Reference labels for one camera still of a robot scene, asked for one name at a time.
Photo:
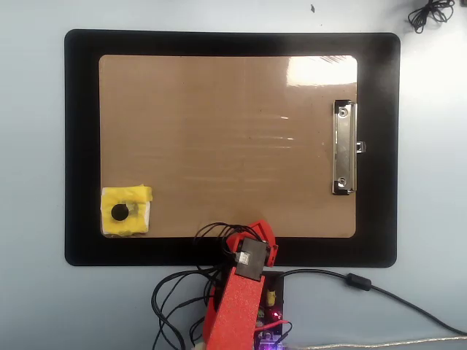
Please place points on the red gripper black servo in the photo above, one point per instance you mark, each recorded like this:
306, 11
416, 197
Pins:
251, 259

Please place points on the yellow taped sponge black knob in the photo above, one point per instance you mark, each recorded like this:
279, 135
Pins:
135, 218

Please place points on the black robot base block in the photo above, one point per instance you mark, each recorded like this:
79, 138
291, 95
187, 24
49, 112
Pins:
273, 280

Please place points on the controller circuit board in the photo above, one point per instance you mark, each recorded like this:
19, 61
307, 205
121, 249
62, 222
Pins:
270, 328

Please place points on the silver metal clipboard clip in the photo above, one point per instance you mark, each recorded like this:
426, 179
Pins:
344, 146

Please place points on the brown clipboard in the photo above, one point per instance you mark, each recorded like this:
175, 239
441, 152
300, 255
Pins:
219, 109

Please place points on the black desk mat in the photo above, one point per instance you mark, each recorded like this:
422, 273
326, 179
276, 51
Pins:
82, 146

